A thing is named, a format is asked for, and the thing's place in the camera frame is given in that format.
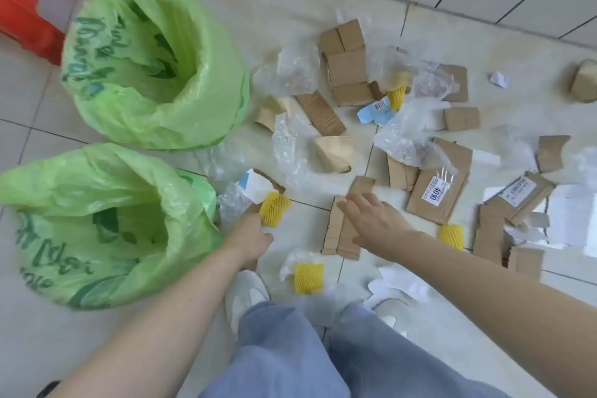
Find person's left hand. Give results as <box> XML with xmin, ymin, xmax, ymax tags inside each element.
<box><xmin>223</xmin><ymin>211</ymin><xmax>275</xmax><ymax>272</ymax></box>

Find person's right hand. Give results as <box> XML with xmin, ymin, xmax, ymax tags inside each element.
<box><xmin>336</xmin><ymin>192</ymin><xmax>420</xmax><ymax>263</ymax></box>

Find yellow foam net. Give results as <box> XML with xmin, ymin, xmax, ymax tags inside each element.
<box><xmin>294</xmin><ymin>263</ymin><xmax>325</xmax><ymax>295</ymax></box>
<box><xmin>387</xmin><ymin>72</ymin><xmax>411</xmax><ymax>111</ymax></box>
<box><xmin>438</xmin><ymin>224</ymin><xmax>466</xmax><ymax>252</ymax></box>
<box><xmin>259</xmin><ymin>192</ymin><xmax>292</xmax><ymax>228</ymax></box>

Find blue and white label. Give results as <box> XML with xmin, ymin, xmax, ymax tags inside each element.
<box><xmin>356</xmin><ymin>95</ymin><xmax>397</xmax><ymax>127</ymax></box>

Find brown cardboard pieces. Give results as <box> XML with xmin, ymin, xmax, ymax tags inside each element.
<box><xmin>296</xmin><ymin>64</ymin><xmax>572</xmax><ymax>282</ymax></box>

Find clear plastic film scraps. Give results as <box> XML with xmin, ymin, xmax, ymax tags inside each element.
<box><xmin>198</xmin><ymin>6</ymin><xmax>597</xmax><ymax>231</ymax></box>

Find person's right forearm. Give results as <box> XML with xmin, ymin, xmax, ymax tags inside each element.
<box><xmin>391</xmin><ymin>229</ymin><xmax>597</xmax><ymax>368</ymax></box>

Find person's left forearm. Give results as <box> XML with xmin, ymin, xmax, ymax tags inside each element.
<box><xmin>46</xmin><ymin>243</ymin><xmax>243</xmax><ymax>398</ymax></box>

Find person's left white shoe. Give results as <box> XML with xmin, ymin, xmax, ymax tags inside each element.
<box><xmin>223</xmin><ymin>270</ymin><xmax>271</xmax><ymax>336</ymax></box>

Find person's white shoe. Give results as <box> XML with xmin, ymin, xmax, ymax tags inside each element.
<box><xmin>373</xmin><ymin>299</ymin><xmax>411</xmax><ymax>338</ymax></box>
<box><xmin>223</xmin><ymin>270</ymin><xmax>271</xmax><ymax>336</ymax></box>

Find person's right white shoe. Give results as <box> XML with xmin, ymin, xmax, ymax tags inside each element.
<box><xmin>373</xmin><ymin>299</ymin><xmax>411</xmax><ymax>338</ymax></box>

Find person's left leg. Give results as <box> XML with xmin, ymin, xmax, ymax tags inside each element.
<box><xmin>198</xmin><ymin>302</ymin><xmax>336</xmax><ymax>398</ymax></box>

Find person's leg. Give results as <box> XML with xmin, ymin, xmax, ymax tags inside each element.
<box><xmin>198</xmin><ymin>302</ymin><xmax>336</xmax><ymax>398</ymax></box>
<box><xmin>326</xmin><ymin>302</ymin><xmax>509</xmax><ymax>398</ymax></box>

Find person's right leg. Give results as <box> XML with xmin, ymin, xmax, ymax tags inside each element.
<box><xmin>326</xmin><ymin>302</ymin><xmax>509</xmax><ymax>398</ymax></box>

